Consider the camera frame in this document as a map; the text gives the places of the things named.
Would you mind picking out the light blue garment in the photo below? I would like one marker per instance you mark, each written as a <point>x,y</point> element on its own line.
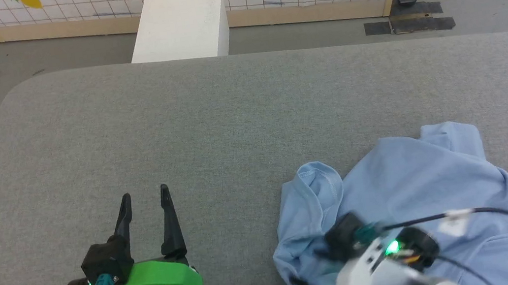
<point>437,176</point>

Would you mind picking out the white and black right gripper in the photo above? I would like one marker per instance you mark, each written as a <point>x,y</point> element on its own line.
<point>364,256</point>

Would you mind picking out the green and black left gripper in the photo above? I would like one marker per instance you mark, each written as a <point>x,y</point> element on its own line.
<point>158,277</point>

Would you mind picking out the white rectangular box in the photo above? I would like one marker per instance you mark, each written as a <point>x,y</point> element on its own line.
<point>177,24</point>

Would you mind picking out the black floor tape patch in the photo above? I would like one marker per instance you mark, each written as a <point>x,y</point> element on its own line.
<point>377,28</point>
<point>416,9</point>
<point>423,23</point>

